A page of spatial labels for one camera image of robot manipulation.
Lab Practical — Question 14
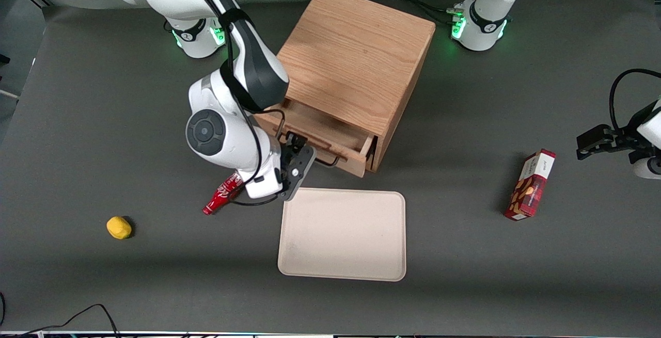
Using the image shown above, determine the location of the grey table mat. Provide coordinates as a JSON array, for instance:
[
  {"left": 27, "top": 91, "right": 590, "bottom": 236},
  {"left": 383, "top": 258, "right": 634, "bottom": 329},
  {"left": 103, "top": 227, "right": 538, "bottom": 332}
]
[{"left": 0, "top": 0, "right": 661, "bottom": 335}]

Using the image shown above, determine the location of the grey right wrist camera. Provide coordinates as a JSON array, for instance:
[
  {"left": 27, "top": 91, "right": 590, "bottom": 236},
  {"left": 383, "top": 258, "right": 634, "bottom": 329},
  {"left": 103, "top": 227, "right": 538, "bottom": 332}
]
[{"left": 281, "top": 144, "right": 317, "bottom": 203}]

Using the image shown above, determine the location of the black base power cable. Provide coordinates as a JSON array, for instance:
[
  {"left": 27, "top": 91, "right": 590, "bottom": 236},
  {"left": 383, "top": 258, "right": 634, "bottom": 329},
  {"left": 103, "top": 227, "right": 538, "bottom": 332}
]
[{"left": 387, "top": 0, "right": 483, "bottom": 25}]

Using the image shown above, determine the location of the black wire drawer handle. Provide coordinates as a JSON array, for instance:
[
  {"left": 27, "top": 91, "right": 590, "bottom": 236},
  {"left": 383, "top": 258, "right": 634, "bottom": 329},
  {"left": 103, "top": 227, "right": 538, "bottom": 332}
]
[{"left": 278, "top": 131, "right": 341, "bottom": 168}]

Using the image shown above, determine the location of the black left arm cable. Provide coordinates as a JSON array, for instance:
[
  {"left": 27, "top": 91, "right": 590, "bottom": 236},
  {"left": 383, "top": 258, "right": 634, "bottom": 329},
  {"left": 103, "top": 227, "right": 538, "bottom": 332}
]
[{"left": 609, "top": 68, "right": 661, "bottom": 133}]

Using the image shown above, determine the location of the red cookie box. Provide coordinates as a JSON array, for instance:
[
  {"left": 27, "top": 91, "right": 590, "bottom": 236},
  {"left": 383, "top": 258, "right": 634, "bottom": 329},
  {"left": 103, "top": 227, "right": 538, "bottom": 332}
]
[{"left": 504, "top": 149, "right": 557, "bottom": 221}]

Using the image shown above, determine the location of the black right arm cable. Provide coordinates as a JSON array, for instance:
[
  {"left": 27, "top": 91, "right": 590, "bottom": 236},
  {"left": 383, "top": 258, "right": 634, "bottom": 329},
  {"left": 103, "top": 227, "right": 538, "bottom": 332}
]
[{"left": 176, "top": 0, "right": 288, "bottom": 207}]

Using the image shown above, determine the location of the black floor cable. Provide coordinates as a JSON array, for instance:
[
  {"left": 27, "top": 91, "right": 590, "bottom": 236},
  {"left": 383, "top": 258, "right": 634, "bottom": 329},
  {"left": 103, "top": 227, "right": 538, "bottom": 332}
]
[{"left": 0, "top": 292, "right": 121, "bottom": 338}]

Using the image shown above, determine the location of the beige plastic tray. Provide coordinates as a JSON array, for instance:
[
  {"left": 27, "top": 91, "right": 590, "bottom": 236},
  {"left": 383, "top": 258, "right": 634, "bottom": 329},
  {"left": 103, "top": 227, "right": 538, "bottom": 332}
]
[{"left": 277, "top": 187, "right": 407, "bottom": 282}]

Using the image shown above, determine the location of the yellow lemon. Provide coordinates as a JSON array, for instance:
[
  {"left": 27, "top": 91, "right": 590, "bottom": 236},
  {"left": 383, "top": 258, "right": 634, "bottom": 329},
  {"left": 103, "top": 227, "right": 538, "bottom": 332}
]
[{"left": 106, "top": 216, "right": 133, "bottom": 240}]

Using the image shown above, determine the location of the wooden drawer with light interior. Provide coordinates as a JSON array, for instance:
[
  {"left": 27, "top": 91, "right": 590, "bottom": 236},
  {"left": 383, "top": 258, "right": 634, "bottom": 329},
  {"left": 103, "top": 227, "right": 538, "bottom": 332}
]
[{"left": 255, "top": 98, "right": 376, "bottom": 179}]

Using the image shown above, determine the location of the oak wooden drawer cabinet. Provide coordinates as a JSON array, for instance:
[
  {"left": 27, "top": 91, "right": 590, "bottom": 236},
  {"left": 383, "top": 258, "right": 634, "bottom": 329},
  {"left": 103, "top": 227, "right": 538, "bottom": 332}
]
[{"left": 276, "top": 0, "right": 436, "bottom": 173}]

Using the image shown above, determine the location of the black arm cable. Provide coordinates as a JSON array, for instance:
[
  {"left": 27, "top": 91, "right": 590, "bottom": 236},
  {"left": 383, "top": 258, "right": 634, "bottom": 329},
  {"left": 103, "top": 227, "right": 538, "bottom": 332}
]
[
  {"left": 609, "top": 68, "right": 661, "bottom": 133},
  {"left": 176, "top": 0, "right": 288, "bottom": 207}
]

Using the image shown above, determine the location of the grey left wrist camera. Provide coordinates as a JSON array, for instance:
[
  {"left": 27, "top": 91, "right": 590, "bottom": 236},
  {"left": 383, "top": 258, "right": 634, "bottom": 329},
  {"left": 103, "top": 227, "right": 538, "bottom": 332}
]
[{"left": 633, "top": 156, "right": 661, "bottom": 180}]

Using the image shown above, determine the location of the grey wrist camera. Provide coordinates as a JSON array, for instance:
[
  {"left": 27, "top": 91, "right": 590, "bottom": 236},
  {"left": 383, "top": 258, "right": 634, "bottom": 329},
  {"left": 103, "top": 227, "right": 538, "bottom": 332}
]
[
  {"left": 633, "top": 156, "right": 661, "bottom": 180},
  {"left": 281, "top": 144, "right": 317, "bottom": 203}
]

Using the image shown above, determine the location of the red cola bottle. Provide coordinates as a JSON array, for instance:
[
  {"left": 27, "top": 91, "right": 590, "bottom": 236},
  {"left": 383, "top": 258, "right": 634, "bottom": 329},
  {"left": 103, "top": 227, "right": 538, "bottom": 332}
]
[{"left": 202, "top": 171, "right": 244, "bottom": 216}]

